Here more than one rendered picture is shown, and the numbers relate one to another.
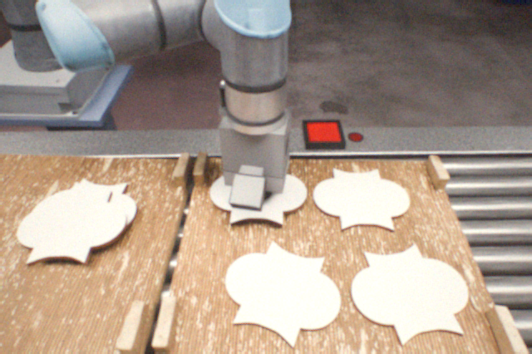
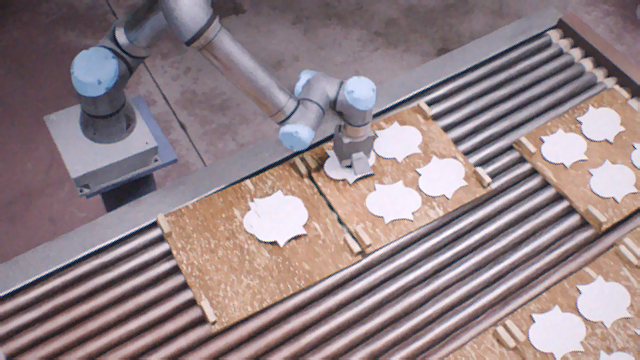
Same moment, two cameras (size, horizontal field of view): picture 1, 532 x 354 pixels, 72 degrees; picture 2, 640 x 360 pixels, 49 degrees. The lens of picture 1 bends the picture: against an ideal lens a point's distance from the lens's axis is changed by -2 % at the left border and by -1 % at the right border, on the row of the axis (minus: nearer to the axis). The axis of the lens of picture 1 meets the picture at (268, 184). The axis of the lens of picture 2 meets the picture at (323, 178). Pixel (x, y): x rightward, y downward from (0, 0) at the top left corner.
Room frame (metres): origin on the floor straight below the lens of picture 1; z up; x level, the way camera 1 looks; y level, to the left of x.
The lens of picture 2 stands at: (-0.47, 0.76, 2.49)
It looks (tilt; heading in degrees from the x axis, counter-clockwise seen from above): 55 degrees down; 323
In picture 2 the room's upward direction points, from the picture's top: 6 degrees clockwise
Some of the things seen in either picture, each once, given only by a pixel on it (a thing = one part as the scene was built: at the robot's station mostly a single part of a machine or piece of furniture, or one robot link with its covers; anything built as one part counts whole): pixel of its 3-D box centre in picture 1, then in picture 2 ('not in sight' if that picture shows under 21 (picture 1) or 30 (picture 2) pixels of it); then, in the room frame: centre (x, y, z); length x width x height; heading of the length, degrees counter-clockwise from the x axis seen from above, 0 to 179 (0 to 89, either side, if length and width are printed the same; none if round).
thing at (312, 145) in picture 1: (322, 134); not in sight; (0.57, -0.11, 0.92); 0.08 x 0.08 x 0.02; 1
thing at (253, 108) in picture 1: (253, 93); (355, 122); (0.39, 0.02, 1.12); 0.08 x 0.08 x 0.05
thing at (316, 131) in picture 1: (322, 135); not in sight; (0.57, -0.11, 0.92); 0.06 x 0.06 x 0.01; 1
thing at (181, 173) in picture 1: (183, 169); (300, 167); (0.45, 0.14, 0.95); 0.06 x 0.02 x 0.03; 177
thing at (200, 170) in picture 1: (201, 167); (309, 162); (0.45, 0.11, 0.95); 0.06 x 0.02 x 0.03; 179
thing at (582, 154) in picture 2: not in sight; (607, 152); (0.06, -0.65, 0.94); 0.41 x 0.35 x 0.04; 91
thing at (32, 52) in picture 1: (44, 36); (105, 111); (0.84, 0.52, 1.01); 0.15 x 0.15 x 0.10
